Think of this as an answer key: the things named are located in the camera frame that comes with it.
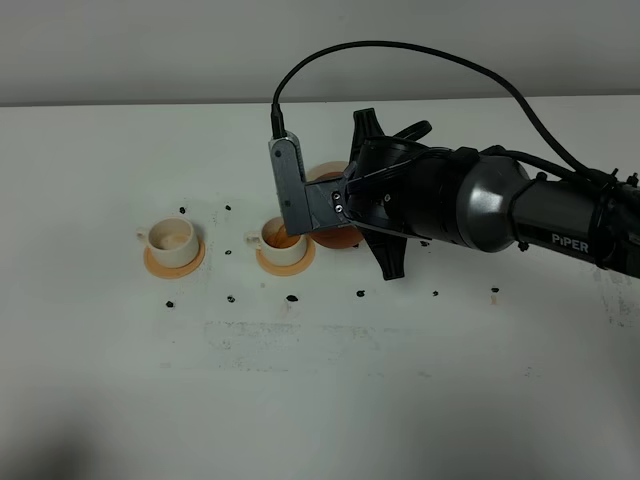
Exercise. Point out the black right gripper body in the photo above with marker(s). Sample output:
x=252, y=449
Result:
x=375, y=191

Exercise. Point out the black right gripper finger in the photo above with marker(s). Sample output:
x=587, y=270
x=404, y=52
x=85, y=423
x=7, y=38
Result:
x=369, y=142
x=388, y=250

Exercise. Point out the brown clay teapot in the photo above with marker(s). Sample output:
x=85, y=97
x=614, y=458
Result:
x=338, y=238

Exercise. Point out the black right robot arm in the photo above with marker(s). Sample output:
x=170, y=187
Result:
x=486, y=201

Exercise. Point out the beige teapot coaster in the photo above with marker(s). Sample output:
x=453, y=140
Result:
x=326, y=174

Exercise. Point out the right orange coaster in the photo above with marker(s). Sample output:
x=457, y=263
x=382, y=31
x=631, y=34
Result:
x=289, y=261

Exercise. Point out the right white teacup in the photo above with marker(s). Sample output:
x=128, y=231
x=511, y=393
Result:
x=274, y=232

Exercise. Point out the white teacup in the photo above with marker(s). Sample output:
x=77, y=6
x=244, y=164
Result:
x=172, y=242
x=274, y=232

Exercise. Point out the left white teacup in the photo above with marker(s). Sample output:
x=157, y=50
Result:
x=172, y=242

